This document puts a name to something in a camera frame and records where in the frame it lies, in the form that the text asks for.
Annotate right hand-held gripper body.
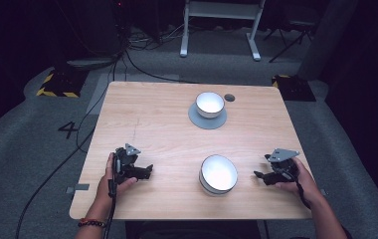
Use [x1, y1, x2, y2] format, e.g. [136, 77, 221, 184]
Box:
[265, 147, 300, 185]

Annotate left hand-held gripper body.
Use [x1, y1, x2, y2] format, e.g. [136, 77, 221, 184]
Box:
[108, 142, 142, 197]

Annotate white bowl with dark stripe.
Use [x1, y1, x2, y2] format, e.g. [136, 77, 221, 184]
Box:
[194, 91, 226, 120]
[198, 153, 239, 196]

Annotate grey round plate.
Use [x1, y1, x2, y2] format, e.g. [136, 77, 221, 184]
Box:
[187, 101, 229, 130]

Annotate person's right hand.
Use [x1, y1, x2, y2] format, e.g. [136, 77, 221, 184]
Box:
[275, 156, 322, 208]

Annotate person's left hand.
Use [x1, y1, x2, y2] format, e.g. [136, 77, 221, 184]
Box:
[95, 152, 138, 211]

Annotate grey tape strip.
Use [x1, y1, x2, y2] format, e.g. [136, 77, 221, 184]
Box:
[65, 182, 92, 195]

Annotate person's dark trousers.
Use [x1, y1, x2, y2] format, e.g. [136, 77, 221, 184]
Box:
[125, 220, 262, 239]

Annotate grey flat stand base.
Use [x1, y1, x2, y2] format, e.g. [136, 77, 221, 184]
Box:
[66, 57, 119, 72]

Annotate black tripod stand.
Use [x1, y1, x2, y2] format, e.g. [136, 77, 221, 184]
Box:
[262, 18, 314, 64]

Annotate grey curtain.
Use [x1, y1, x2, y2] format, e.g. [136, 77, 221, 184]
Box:
[296, 0, 360, 82]

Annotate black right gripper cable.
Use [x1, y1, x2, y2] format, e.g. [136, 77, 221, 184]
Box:
[292, 172, 312, 211]

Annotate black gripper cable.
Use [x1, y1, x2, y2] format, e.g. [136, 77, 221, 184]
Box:
[102, 178, 118, 239]
[292, 172, 312, 211]

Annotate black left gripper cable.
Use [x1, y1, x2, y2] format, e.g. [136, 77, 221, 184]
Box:
[102, 178, 118, 239]

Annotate dark beaded bracelet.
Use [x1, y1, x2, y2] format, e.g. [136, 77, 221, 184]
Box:
[78, 217, 108, 229]

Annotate long black floor cable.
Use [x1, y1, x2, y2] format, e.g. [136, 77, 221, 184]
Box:
[13, 49, 129, 239]

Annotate black yellow striped base plate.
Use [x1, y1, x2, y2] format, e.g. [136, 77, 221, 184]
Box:
[35, 67, 90, 100]
[271, 74, 317, 103]

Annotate white metal desk frame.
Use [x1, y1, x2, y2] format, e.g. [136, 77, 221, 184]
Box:
[179, 0, 267, 63]

